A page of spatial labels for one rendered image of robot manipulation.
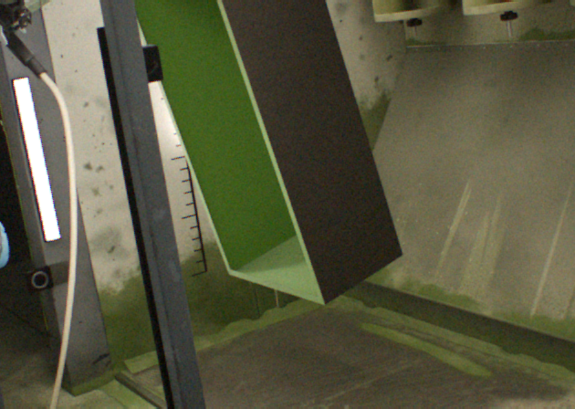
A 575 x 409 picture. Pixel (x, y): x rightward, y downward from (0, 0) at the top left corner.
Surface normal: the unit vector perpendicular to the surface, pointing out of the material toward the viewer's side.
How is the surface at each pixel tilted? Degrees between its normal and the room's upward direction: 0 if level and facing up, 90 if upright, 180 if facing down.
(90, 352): 90
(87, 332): 90
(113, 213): 90
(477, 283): 57
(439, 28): 90
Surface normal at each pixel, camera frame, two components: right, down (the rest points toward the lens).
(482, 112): -0.78, -0.32
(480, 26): -0.83, 0.24
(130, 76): 0.53, 0.11
